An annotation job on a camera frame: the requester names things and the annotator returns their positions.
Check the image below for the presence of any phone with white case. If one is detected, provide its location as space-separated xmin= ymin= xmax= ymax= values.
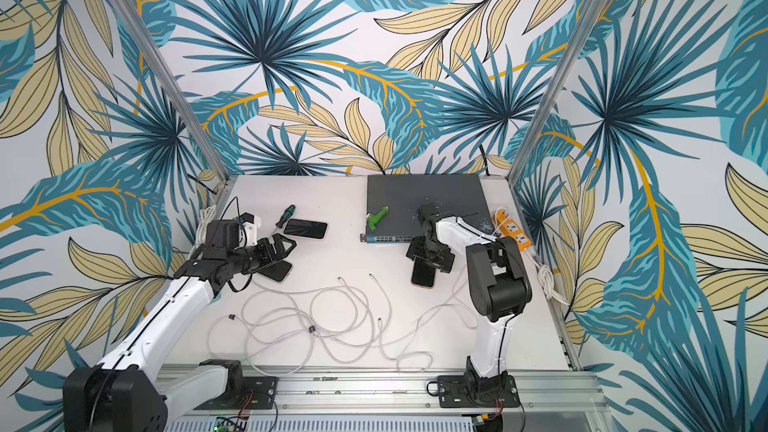
xmin=283 ymin=219 xmax=328 ymax=240

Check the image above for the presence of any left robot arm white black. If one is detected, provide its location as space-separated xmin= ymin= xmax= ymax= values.
xmin=62 ymin=214 xmax=297 ymax=431

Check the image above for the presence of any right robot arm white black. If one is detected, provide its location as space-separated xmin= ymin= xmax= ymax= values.
xmin=406 ymin=205 xmax=532 ymax=408

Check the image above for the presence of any phone with light blue case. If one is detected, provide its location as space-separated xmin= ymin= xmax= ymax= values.
xmin=256 ymin=260 xmax=293 ymax=283

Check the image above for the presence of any green black screwdriver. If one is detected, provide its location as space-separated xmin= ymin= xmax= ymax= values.
xmin=275 ymin=205 xmax=296 ymax=229

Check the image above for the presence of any green plastic tool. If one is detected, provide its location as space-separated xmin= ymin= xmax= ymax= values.
xmin=366 ymin=206 xmax=389 ymax=232

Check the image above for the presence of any orange power strip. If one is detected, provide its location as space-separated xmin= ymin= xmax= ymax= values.
xmin=493 ymin=208 xmax=532 ymax=251

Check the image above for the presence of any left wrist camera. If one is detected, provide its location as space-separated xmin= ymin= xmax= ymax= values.
xmin=238 ymin=213 xmax=261 ymax=247

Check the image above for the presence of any grey network switch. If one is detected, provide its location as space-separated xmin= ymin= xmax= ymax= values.
xmin=360 ymin=175 xmax=494 ymax=244

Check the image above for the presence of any coiled white power cord left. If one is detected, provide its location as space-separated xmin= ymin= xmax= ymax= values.
xmin=193 ymin=203 xmax=217 ymax=253

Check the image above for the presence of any coiled white power cord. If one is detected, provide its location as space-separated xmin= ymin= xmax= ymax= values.
xmin=193 ymin=203 xmax=217 ymax=253
xmin=527 ymin=248 xmax=571 ymax=307

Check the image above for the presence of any white charging cable tangle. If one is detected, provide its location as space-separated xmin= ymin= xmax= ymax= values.
xmin=206 ymin=275 xmax=433 ymax=377

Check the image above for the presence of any coiled white power cord right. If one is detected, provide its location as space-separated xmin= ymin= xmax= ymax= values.
xmin=527 ymin=248 xmax=571 ymax=307

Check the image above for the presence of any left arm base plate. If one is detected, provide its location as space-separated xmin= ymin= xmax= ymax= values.
xmin=196 ymin=376 xmax=279 ymax=411

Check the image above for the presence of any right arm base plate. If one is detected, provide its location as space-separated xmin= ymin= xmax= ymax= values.
xmin=426 ymin=371 xmax=521 ymax=410

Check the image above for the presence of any aluminium front rail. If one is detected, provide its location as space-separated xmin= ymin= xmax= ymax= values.
xmin=155 ymin=368 xmax=613 ymax=418

